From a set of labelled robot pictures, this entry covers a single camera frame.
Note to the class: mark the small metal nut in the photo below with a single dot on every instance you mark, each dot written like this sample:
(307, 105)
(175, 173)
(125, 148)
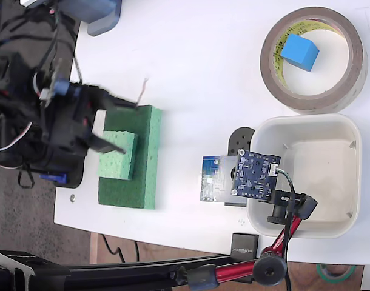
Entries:
(72, 198)

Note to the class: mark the small pale circuit board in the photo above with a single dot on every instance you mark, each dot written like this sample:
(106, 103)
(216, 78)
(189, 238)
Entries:
(213, 182)

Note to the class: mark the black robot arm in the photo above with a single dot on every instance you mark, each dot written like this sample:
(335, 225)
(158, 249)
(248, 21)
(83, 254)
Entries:
(15, 100)

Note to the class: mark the dark blue circuit board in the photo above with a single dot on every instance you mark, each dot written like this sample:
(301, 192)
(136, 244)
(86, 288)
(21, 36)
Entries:
(254, 175)

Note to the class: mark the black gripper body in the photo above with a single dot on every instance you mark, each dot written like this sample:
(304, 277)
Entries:
(69, 121)

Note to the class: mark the black clamp block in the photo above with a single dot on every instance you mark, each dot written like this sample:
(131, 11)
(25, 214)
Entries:
(245, 244)

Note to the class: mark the blue cube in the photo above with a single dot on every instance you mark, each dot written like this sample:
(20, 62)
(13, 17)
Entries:
(297, 50)

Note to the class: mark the large dark green sponge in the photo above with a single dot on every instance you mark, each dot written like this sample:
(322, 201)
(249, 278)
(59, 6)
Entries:
(148, 157)

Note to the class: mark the black metal rail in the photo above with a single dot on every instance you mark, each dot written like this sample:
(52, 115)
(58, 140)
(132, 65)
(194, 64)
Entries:
(112, 272)

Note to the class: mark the brown tape roll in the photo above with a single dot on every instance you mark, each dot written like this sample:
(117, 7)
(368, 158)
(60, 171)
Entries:
(356, 88)

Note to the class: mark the blue grey plastic stand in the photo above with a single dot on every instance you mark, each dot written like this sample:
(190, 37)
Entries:
(97, 15)

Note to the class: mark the black board bracket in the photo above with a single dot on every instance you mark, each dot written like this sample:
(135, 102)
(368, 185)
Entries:
(241, 138)

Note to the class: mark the green plastic ring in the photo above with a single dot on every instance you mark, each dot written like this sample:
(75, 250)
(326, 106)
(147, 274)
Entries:
(324, 272)

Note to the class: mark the white square plastic bowl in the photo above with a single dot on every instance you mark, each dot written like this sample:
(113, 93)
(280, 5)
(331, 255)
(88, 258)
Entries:
(321, 169)

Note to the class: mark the small light green sponge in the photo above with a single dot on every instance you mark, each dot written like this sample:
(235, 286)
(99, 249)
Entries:
(116, 157)

